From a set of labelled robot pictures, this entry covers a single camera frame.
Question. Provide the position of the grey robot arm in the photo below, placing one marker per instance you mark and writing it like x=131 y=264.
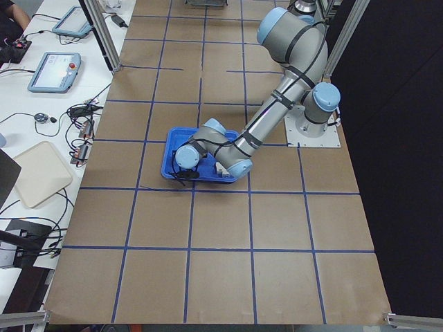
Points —
x=301 y=50

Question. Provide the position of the teach pendant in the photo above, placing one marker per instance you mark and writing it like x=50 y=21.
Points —
x=55 y=73
x=73 y=24

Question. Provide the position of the near teach pendant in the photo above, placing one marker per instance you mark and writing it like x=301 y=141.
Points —
x=55 y=73

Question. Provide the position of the beige plastic tray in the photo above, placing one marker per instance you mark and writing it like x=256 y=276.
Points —
x=43 y=173

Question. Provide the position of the far teach pendant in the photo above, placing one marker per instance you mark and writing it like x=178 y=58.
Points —
x=73 y=24

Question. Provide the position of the black power adapter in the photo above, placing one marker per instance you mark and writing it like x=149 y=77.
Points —
x=119 y=21

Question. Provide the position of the aluminium frame post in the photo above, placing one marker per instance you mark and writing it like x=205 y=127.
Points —
x=92 y=11

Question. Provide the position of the blue plastic tray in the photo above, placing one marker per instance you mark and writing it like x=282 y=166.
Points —
x=179 y=155

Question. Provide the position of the round silver puck device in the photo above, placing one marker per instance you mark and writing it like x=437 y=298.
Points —
x=41 y=118

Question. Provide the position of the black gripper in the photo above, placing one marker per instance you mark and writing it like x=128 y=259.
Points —
x=187 y=175

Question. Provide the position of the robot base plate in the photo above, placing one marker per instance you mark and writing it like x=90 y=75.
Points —
x=302 y=133

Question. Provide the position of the black laptop corner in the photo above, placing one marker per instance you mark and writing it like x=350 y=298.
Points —
x=9 y=173

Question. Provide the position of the white circuit breaker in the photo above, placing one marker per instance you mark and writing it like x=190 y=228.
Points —
x=221 y=171

